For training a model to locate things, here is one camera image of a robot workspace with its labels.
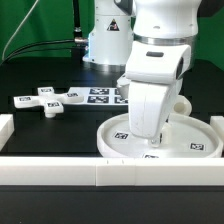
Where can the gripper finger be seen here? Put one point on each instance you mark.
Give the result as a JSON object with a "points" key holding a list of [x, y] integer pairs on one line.
{"points": [[155, 143]]}

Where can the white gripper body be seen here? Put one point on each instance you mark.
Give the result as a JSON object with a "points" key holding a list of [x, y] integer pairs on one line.
{"points": [[151, 84]]}

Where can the white round table top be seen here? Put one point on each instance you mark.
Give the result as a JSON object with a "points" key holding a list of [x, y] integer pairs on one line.
{"points": [[181, 137]]}

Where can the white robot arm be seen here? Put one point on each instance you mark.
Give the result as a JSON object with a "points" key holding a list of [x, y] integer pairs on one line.
{"points": [[153, 42]]}

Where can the white marker sheet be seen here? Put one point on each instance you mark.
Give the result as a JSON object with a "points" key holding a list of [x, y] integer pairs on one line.
{"points": [[94, 96]]}

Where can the white right barrier block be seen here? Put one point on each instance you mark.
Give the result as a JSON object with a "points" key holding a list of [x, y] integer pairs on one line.
{"points": [[217, 128]]}

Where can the white barrier block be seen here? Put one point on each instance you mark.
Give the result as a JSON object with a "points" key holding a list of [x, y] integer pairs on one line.
{"points": [[217, 128], [6, 128]]}

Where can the white cross-shaped table base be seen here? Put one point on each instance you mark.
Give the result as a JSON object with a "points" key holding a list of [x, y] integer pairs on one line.
{"points": [[49, 100]]}

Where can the white left barrier block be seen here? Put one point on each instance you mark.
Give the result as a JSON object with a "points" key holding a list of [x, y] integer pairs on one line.
{"points": [[6, 128]]}

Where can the black vertical cable connector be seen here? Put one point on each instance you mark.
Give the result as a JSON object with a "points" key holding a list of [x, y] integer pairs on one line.
{"points": [[77, 31]]}

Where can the white front barrier wall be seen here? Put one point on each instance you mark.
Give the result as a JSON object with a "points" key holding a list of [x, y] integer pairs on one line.
{"points": [[111, 172]]}

